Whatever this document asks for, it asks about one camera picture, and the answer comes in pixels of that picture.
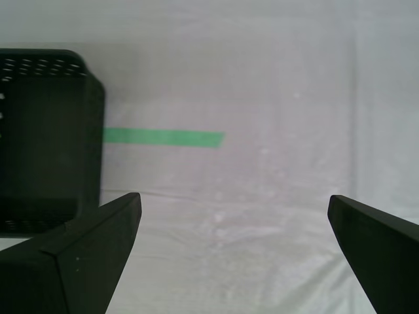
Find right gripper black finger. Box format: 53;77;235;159
328;194;419;314
0;192;142;314

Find black perforated plastic basket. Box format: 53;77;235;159
0;48;106;238

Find green tape strip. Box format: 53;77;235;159
103;127;226;148

